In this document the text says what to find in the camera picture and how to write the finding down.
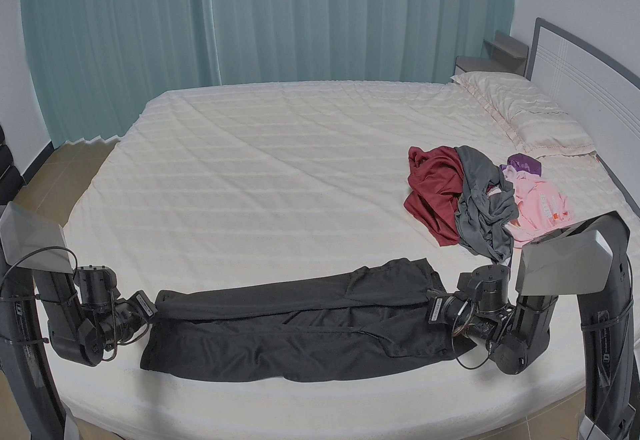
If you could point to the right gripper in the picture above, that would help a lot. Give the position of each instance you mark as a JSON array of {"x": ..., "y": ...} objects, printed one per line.
[{"x": 447, "y": 313}]

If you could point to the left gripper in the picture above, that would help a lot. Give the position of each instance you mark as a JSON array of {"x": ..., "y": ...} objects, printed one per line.
[{"x": 135, "y": 312}]

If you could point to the black T-shirt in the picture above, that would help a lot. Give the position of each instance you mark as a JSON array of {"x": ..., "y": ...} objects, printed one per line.
[{"x": 300, "y": 328}]

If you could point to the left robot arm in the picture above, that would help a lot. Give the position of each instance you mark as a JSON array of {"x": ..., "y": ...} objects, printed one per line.
[{"x": 30, "y": 233}]

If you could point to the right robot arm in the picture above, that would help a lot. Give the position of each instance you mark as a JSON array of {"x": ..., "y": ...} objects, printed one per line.
[{"x": 565, "y": 258}]

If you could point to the bed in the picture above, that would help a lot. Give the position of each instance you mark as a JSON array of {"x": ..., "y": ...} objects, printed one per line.
[{"x": 275, "y": 153}]

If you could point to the grey garment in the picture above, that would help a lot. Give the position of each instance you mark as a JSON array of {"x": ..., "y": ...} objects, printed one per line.
[{"x": 480, "y": 223}]

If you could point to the dark red garment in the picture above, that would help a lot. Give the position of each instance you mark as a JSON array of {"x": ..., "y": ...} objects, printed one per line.
[{"x": 435, "y": 188}]

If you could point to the pink T-shirt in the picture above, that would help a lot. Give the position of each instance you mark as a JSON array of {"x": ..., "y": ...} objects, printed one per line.
[{"x": 540, "y": 203}]

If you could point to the purple garment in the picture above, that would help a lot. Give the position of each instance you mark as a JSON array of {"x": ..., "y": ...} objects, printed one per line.
[{"x": 525, "y": 163}]

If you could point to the black padded chair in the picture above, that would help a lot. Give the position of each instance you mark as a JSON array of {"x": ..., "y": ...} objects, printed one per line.
[{"x": 7, "y": 168}]

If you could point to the cream pillow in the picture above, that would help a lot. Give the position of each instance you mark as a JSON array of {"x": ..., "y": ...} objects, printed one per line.
[{"x": 530, "y": 117}]

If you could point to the grey bedside table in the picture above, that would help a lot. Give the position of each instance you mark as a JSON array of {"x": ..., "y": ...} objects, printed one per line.
[{"x": 507, "y": 47}]

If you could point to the blue-green curtain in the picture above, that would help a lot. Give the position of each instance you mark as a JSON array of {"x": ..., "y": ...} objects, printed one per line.
[
  {"x": 100, "y": 27},
  {"x": 350, "y": 2}
]

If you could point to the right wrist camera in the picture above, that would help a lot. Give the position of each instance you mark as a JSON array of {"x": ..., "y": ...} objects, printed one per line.
[{"x": 466, "y": 285}]

